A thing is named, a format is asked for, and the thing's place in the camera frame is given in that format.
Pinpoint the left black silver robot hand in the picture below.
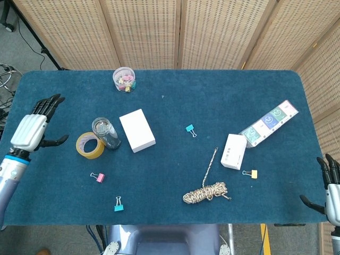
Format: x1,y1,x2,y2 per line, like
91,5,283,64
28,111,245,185
10,93,70,160

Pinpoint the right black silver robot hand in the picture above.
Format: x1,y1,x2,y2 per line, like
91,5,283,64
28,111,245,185
299,153,340,227

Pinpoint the clear glass jar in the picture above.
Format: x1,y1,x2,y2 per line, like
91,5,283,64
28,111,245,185
91,117,122,151

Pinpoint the yellow packing tape roll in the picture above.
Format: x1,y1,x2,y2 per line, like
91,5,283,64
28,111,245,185
75,132,106,160

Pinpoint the yellow binder clip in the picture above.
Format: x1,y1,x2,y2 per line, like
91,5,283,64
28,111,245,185
242,169,259,180

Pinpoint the pink binder clip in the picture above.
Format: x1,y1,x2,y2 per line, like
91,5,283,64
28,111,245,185
90,172,106,183

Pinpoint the long colourful printed box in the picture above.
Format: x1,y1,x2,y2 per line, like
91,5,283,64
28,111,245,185
238,99,300,149

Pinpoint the clear jar of binder clips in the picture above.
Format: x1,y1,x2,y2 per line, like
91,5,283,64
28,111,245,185
112,67,137,93

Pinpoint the plain white cardboard box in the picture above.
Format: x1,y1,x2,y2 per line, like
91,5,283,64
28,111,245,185
118,108,157,154

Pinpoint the white box with barcode print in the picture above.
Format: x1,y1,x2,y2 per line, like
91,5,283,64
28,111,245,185
220,133,248,171

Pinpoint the teal binder clip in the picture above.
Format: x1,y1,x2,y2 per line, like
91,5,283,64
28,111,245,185
185,124,198,139
114,195,125,213

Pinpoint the blue carpet table cover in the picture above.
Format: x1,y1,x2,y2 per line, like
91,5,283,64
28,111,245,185
0,69,328,227

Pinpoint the wicker folding screen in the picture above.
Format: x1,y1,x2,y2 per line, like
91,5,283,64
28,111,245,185
12,0,340,255

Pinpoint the grey robot torso base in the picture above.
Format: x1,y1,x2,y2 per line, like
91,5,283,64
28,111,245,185
102,224,231,255

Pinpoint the chrome metal stool frame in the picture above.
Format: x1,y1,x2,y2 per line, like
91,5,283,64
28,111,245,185
0,63,23,94

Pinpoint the black stand with cable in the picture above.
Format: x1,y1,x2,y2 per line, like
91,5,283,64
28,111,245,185
0,0,69,71

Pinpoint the beige camouflage rope bundle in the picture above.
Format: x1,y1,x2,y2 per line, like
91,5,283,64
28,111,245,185
182,147,233,205

